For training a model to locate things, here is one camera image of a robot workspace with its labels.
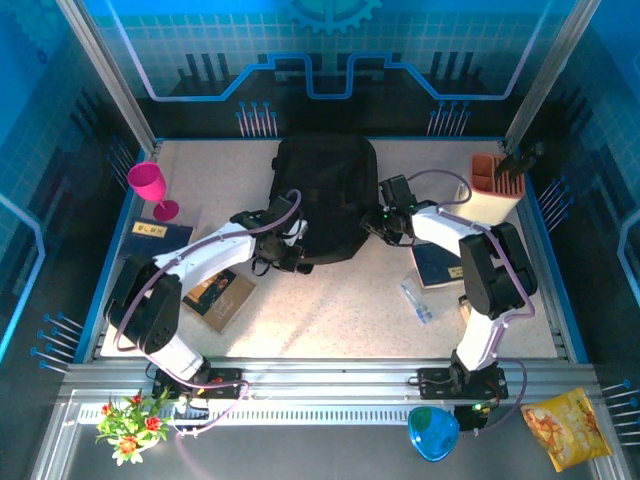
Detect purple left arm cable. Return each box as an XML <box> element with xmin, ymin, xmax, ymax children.
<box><xmin>112</xmin><ymin>188</ymin><xmax>304</xmax><ymax>441</ymax></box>

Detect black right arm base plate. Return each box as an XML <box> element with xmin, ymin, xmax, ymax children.
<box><xmin>417</xmin><ymin>366</ymin><xmax>509</xmax><ymax>400</ymax></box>

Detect dark blue book gold label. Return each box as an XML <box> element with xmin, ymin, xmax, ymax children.
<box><xmin>410</xmin><ymin>242</ymin><xmax>466</xmax><ymax>290</ymax></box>

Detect black controller box green light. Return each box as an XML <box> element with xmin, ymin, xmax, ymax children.
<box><xmin>453</xmin><ymin>399</ymin><xmax>501</xmax><ymax>434</ymax></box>

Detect black student backpack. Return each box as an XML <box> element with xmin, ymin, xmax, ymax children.
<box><xmin>269</xmin><ymin>133</ymin><xmax>380</xmax><ymax>264</ymax></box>

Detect white black controller box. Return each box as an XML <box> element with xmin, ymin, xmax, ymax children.
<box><xmin>172</xmin><ymin>399</ymin><xmax>211</xmax><ymax>427</ymax></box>

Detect brown book with portrait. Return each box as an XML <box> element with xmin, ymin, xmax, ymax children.
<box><xmin>180</xmin><ymin>268</ymin><xmax>257</xmax><ymax>335</ymax></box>

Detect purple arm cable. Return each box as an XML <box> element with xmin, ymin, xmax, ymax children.
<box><xmin>112</xmin><ymin>188</ymin><xmax>304</xmax><ymax>441</ymax></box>
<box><xmin>405</xmin><ymin>168</ymin><xmax>537</xmax><ymax>436</ymax></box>

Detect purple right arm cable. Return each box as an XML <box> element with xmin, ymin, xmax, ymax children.
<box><xmin>405</xmin><ymin>168</ymin><xmax>537</xmax><ymax>436</ymax></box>

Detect pink plastic goblet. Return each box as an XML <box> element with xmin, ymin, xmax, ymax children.
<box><xmin>126</xmin><ymin>160</ymin><xmax>180</xmax><ymax>222</ymax></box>

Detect aluminium frame post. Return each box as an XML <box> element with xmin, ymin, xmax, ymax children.
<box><xmin>502</xmin><ymin>0</ymin><xmax>604</xmax><ymax>151</ymax></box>
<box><xmin>54</xmin><ymin>0</ymin><xmax>162</xmax><ymax>155</ymax></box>

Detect yellow snack bag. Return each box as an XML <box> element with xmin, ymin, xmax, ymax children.
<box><xmin>519</xmin><ymin>387</ymin><xmax>614</xmax><ymax>473</ymax></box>

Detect aluminium front frame rail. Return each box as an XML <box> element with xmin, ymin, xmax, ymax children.
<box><xmin>59</xmin><ymin>355</ymin><xmax>601</xmax><ymax>401</ymax></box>

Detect clear plastic pencil case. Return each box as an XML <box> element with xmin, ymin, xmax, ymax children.
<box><xmin>399</xmin><ymin>277</ymin><xmax>435</xmax><ymax>326</ymax></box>

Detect blue plastic bowl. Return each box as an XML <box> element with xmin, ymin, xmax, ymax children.
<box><xmin>407</xmin><ymin>405</ymin><xmax>460</xmax><ymax>463</ymax></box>

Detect artificial plant red flowers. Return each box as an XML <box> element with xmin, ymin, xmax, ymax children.
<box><xmin>94</xmin><ymin>388</ymin><xmax>181</xmax><ymax>467</ymax></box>

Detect slotted grey cable duct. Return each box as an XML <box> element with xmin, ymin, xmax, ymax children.
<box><xmin>77</xmin><ymin>402</ymin><xmax>481</xmax><ymax>427</ymax></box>

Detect cream knife block orange top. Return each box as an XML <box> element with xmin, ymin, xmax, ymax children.
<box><xmin>449</xmin><ymin>152</ymin><xmax>527</xmax><ymax>227</ymax></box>

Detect dark blue book yellow lettering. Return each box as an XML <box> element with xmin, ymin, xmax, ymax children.
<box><xmin>118</xmin><ymin>219</ymin><xmax>195</xmax><ymax>261</ymax></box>

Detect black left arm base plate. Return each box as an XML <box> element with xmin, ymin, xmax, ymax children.
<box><xmin>152</xmin><ymin>366</ymin><xmax>250</xmax><ymax>401</ymax></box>

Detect black handled knife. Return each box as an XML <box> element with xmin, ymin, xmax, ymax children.
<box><xmin>493</xmin><ymin>142</ymin><xmax>546</xmax><ymax>181</ymax></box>

